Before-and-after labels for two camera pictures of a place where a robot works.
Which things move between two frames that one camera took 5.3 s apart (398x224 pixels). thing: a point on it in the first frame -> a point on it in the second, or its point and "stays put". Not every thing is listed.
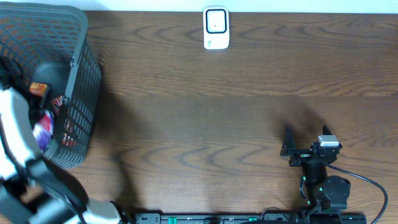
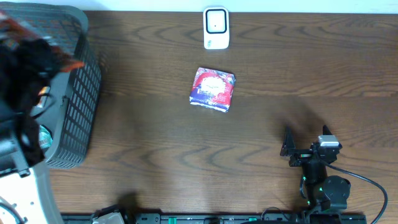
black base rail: [263, 218] stays put
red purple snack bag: [43, 131] -> [212, 89]
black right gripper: [301, 156] stays put
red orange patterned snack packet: [56, 103] -> [12, 30]
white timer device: [216, 28] stays put
